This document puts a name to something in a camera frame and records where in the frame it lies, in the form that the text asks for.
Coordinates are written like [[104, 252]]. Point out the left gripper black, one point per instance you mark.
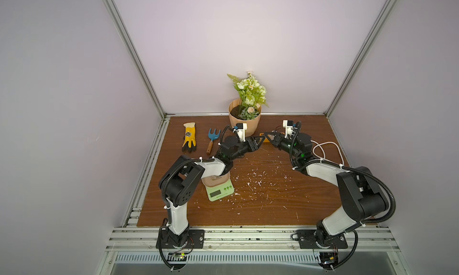
[[250, 146]]

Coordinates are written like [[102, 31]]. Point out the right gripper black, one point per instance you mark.
[[279, 140]]

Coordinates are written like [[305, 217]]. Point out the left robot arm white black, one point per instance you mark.
[[180, 182]]

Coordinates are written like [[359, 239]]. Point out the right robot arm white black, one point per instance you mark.
[[364, 197]]

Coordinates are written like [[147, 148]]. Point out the green electronic scale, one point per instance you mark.
[[220, 191]]

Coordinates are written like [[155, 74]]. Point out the orange power strip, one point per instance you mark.
[[262, 134]]

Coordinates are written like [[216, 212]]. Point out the beige flower pot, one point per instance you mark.
[[251, 124]]

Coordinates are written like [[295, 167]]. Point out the blue garden hand rake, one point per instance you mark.
[[213, 136]]

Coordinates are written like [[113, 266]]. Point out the green white artificial flowers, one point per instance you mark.
[[252, 96]]

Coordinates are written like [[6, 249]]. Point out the beige tray with panda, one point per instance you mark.
[[213, 181]]

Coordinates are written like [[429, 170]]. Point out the yellow black gardening glove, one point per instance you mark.
[[190, 143]]

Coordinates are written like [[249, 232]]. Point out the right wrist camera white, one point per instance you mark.
[[290, 128]]

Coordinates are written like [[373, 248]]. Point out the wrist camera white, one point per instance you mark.
[[290, 128], [240, 131]]

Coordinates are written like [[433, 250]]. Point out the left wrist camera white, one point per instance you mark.
[[240, 131]]

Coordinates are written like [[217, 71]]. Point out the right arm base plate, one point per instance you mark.
[[318, 239]]

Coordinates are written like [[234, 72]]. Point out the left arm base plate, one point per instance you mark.
[[193, 238]]

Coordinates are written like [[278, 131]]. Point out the aluminium front rail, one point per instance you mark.
[[249, 238]]

